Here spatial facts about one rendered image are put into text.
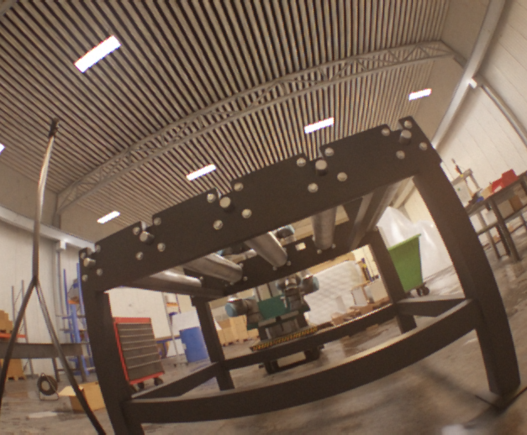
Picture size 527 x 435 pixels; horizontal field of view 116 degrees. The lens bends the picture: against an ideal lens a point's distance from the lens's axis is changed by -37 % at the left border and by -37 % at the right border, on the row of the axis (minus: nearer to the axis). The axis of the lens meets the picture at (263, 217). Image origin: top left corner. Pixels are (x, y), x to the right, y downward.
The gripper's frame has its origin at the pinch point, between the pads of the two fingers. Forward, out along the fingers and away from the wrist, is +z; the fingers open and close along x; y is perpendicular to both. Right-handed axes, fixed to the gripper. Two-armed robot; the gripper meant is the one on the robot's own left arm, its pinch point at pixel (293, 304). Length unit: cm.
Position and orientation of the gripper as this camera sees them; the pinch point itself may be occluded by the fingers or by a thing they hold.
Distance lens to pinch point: 213.1
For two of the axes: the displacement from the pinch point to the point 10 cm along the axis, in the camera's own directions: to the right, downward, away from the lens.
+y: -3.0, -6.5, -7.0
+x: 9.5, -2.6, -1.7
